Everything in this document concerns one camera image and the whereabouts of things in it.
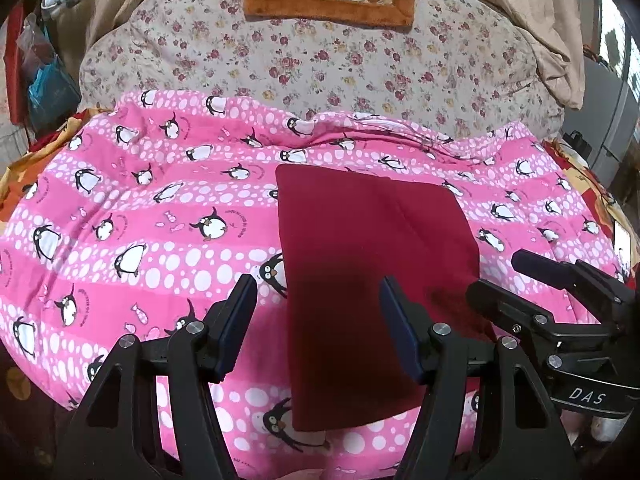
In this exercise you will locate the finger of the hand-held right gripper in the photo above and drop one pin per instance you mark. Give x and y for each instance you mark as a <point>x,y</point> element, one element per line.
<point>505,305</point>
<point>555,272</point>

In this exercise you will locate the dark red garment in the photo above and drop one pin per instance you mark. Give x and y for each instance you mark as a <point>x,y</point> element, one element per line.
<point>360,260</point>

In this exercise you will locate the red chair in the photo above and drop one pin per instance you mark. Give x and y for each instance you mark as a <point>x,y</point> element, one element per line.
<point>15,60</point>

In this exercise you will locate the pink penguin print blanket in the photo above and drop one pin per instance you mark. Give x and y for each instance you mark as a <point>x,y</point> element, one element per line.
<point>150,210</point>

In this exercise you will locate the blue bag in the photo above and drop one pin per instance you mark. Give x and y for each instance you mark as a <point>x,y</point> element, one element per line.
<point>50,87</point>

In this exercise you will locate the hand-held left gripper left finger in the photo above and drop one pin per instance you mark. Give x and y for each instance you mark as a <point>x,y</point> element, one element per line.
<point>234,332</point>

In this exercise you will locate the grey cabinet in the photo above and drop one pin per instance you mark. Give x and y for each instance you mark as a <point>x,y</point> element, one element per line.
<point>620,125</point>

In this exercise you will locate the floral quilt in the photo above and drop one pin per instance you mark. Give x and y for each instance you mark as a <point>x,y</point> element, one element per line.
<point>300,60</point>

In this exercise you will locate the small black device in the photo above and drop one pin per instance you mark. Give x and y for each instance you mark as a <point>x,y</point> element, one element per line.
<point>577,141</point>

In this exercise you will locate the window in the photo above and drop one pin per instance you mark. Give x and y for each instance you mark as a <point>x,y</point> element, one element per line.
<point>617,40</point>

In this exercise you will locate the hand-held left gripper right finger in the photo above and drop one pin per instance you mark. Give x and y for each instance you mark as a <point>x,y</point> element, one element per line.
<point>401,332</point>

